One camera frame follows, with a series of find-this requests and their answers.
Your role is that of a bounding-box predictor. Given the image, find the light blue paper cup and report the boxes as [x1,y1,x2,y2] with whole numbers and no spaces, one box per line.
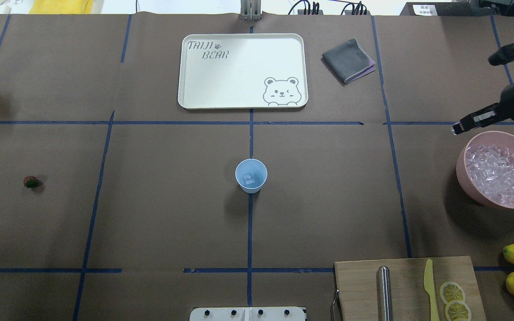
[235,158,268,194]

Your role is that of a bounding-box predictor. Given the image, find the folded grey purple cloth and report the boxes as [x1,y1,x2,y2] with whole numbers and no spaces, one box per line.
[322,38,375,85]

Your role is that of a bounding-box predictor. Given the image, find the yellow cloth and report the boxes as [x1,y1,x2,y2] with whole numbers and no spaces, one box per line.
[29,0,94,14]

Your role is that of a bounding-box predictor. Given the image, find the aluminium frame post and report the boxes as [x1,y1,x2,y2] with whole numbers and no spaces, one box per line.
[240,0,262,21]

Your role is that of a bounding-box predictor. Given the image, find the black cable connector block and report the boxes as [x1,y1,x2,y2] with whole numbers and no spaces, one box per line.
[340,0,369,16]
[287,0,323,16]

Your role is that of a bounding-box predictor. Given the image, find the pink bowl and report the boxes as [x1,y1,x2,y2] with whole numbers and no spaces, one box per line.
[456,131,514,210]

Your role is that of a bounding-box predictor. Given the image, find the bamboo cutting board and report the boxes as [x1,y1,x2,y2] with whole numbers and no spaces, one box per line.
[334,256,487,321]

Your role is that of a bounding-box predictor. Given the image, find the white bear serving tray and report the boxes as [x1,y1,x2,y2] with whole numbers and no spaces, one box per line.
[177,34,309,110]

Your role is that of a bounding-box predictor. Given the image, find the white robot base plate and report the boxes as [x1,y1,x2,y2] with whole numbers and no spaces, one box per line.
[189,306,307,321]

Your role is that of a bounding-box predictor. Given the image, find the yellow plastic knife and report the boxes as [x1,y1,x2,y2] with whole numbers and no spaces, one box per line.
[423,259,440,321]

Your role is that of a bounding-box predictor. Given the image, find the pile of clear ice cubes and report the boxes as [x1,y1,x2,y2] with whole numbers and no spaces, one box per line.
[464,144,514,207]

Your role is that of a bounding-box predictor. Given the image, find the black box with label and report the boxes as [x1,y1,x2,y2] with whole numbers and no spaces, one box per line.
[399,0,496,16]

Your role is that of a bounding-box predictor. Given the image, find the red strawberry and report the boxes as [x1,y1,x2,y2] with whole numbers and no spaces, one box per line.
[23,176,41,189]

